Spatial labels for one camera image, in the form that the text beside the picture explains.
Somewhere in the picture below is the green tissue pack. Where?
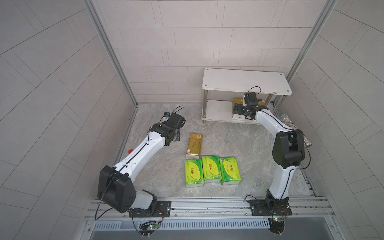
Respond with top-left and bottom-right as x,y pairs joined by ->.
219,157 -> 242,186
185,160 -> 204,188
202,156 -> 222,182

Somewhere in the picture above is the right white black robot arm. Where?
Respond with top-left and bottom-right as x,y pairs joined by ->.
232,92 -> 306,212

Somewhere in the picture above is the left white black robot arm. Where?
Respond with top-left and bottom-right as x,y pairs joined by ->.
98,113 -> 186,217

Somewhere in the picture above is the white two-tier shelf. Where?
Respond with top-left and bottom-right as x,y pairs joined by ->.
202,68 -> 292,125

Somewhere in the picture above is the sparkly tube on black stand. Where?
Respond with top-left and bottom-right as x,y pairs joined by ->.
279,114 -> 312,148

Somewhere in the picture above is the left circuit board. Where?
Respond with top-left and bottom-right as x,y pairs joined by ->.
139,221 -> 161,238

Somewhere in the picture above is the circuit board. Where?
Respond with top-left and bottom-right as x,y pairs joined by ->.
139,221 -> 161,238
268,218 -> 285,235

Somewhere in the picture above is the right circuit board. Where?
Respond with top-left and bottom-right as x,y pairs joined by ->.
268,218 -> 285,235

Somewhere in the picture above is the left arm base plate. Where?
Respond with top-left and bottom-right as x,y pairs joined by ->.
128,201 -> 172,218

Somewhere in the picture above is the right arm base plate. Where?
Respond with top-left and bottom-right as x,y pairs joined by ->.
249,197 -> 292,218

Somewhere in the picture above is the aluminium rail frame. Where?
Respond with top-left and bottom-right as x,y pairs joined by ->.
83,196 -> 335,222

